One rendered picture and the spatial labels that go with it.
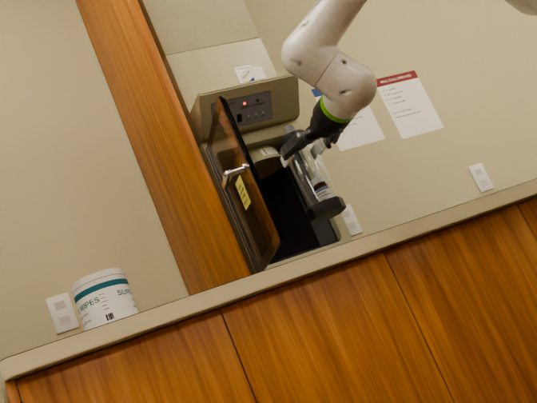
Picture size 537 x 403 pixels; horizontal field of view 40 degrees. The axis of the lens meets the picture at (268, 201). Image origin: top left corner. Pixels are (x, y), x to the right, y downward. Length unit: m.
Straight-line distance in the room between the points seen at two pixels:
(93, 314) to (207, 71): 0.86
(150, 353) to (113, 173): 1.02
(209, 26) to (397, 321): 1.09
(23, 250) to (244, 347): 0.97
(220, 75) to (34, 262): 0.81
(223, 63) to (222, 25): 0.14
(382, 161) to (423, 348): 1.16
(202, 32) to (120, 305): 0.96
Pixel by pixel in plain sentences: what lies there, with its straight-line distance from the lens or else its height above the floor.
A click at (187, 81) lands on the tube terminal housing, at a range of 2.21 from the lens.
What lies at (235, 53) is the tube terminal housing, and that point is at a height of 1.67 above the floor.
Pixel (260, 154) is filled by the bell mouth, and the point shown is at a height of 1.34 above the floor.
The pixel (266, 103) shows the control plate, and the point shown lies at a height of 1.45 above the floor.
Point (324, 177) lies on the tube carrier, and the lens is 1.91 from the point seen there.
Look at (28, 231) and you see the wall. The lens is 2.41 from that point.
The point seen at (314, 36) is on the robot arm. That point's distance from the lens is 1.65.
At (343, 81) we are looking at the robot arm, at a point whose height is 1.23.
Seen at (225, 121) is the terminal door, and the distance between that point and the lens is 1.83.
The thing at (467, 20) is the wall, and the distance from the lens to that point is 3.44.
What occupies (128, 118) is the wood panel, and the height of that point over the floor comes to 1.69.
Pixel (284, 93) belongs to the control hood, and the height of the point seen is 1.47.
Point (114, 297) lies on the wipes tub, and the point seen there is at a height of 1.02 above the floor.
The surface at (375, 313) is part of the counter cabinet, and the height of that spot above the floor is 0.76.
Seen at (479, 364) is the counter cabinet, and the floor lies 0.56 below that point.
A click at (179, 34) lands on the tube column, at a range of 2.30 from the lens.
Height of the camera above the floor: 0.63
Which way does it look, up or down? 15 degrees up
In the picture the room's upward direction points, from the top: 23 degrees counter-clockwise
